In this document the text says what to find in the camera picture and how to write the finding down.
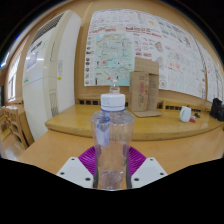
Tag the white ceramic mug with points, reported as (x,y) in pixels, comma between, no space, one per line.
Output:
(185,114)

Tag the black bag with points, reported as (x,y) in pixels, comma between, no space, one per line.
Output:
(217,108)

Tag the clear plastic water bottle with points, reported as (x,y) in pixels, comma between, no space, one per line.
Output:
(112,133)

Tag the wooden chair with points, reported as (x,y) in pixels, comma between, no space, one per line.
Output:
(13,123)

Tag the small red-labelled plastic bottle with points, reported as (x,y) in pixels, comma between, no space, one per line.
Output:
(114,88)

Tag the brown cardboard box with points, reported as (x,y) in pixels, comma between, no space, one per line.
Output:
(141,90)

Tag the white standing air conditioner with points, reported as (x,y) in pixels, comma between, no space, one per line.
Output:
(40,86)

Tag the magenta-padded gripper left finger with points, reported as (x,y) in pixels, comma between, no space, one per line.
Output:
(75,171)

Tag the printed paper wall poster display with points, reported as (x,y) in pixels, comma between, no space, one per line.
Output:
(150,36)
(215,80)

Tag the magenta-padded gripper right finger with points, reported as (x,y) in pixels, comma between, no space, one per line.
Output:
(148,171)

